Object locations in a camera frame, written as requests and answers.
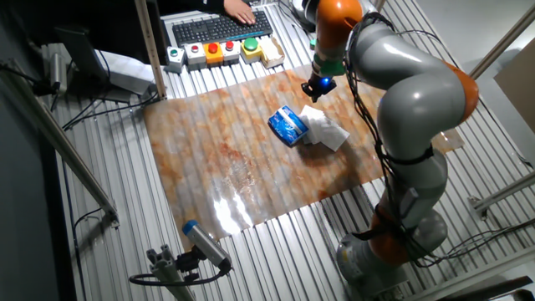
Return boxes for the black floor cable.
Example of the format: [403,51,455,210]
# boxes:
[61,90,160,131]

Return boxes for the thin dark floor cable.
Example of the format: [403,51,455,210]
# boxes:
[61,161,104,301]

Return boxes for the grey box green button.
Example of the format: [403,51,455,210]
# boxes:
[166,45,186,74]

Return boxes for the person's bare hand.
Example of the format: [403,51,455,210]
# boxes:
[223,0,257,25]

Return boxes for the aluminium profile camera mount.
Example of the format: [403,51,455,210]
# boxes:
[145,244,196,301]

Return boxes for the black keyboard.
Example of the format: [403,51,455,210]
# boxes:
[171,10,274,48]

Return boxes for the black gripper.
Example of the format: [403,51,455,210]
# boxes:
[301,74,338,104]

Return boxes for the silver camera blue cap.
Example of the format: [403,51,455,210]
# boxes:
[181,219,233,273]

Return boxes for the small silver camera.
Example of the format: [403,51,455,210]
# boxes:
[48,52,69,91]

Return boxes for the brown cardboard panel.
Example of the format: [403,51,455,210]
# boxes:
[492,48,535,135]

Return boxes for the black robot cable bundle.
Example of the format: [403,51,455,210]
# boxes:
[343,11,436,268]

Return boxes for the black camera cable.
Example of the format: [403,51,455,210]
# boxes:
[128,267,232,288]

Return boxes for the slanted aluminium frame beam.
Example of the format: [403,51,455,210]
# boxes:
[0,62,121,229]

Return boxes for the small open cardboard box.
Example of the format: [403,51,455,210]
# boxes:
[258,36,286,69]

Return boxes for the orange marble pattern mat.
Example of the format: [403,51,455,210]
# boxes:
[143,64,466,252]

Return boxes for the orange box red button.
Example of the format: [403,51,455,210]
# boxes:
[203,41,225,68]

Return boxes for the grey box red button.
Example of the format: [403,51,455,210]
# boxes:
[221,39,242,66]
[184,41,207,71]

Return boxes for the folded white loose napkin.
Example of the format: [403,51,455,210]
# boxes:
[298,104,332,129]

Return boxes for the black cables by base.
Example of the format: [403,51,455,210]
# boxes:
[417,217,535,268]

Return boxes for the grey metal device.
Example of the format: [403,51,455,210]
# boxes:
[94,48,156,97]

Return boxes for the large white loose napkin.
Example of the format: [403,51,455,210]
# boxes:
[303,116,351,152]

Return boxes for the dark monitor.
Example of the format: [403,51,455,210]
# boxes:
[53,25,110,84]

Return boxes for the yellow box green button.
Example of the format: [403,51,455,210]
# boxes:
[240,37,263,64]

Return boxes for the blue napkin pack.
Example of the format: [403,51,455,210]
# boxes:
[267,105,310,148]

